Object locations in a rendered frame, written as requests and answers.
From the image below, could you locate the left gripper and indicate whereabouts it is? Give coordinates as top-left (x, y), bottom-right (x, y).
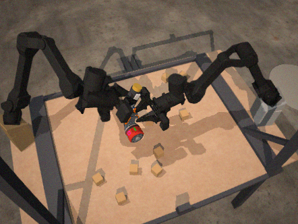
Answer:
top-left (98, 76), bottom-right (137, 123)

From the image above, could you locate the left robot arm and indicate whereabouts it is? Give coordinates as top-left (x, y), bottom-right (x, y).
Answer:
top-left (1, 32), bottom-right (113, 125)

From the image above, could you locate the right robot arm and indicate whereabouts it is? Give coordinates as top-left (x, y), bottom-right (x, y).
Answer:
top-left (167, 42), bottom-right (281, 107)

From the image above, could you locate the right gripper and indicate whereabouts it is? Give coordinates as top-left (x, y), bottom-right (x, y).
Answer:
top-left (135, 86), bottom-right (173, 131)

